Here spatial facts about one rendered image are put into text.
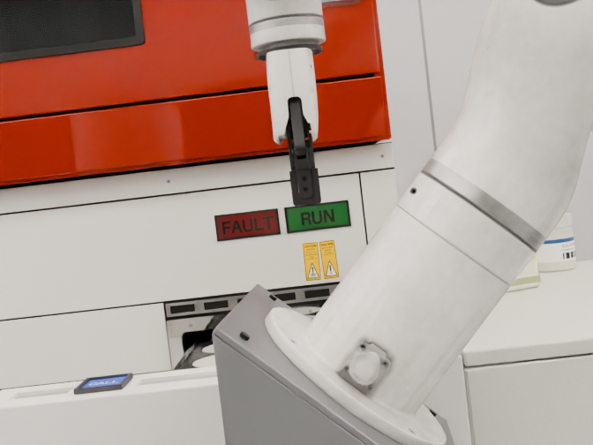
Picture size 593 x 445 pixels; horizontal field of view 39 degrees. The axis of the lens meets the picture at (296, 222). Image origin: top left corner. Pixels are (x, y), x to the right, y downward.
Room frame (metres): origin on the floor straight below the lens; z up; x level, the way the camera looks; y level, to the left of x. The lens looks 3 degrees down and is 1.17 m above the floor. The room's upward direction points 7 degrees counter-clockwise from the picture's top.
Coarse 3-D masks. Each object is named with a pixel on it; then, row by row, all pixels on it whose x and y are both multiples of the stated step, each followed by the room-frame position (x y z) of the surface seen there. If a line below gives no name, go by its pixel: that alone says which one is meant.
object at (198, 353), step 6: (204, 342) 1.50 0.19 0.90; (210, 342) 1.49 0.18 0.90; (198, 348) 1.45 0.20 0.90; (192, 354) 1.40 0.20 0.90; (198, 354) 1.39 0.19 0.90; (204, 354) 1.39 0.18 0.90; (210, 354) 1.38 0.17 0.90; (192, 360) 1.35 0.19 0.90; (186, 366) 1.30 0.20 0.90; (192, 366) 1.30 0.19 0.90
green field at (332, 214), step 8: (296, 208) 1.53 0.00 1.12; (304, 208) 1.53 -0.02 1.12; (312, 208) 1.53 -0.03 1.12; (320, 208) 1.53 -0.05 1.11; (328, 208) 1.53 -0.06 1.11; (336, 208) 1.53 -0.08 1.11; (344, 208) 1.53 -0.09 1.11; (288, 216) 1.53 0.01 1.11; (296, 216) 1.53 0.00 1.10; (304, 216) 1.53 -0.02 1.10; (312, 216) 1.53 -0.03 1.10; (320, 216) 1.53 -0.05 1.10; (328, 216) 1.53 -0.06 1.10; (336, 216) 1.53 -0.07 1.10; (344, 216) 1.53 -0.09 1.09; (296, 224) 1.53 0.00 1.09; (304, 224) 1.53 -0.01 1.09; (312, 224) 1.53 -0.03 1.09; (320, 224) 1.53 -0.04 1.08; (328, 224) 1.53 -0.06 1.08; (336, 224) 1.53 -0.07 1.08
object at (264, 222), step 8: (224, 216) 1.54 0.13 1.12; (232, 216) 1.54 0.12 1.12; (240, 216) 1.54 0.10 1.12; (248, 216) 1.53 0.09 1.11; (256, 216) 1.53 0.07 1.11; (264, 216) 1.53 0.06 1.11; (272, 216) 1.53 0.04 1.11; (224, 224) 1.54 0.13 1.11; (232, 224) 1.54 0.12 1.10; (240, 224) 1.54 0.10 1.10; (248, 224) 1.53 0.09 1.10; (256, 224) 1.53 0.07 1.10; (264, 224) 1.53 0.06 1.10; (272, 224) 1.53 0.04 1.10; (224, 232) 1.54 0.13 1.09; (232, 232) 1.54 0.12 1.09; (240, 232) 1.54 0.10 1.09; (248, 232) 1.53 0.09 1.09; (256, 232) 1.53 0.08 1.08; (264, 232) 1.53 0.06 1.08; (272, 232) 1.53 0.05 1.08
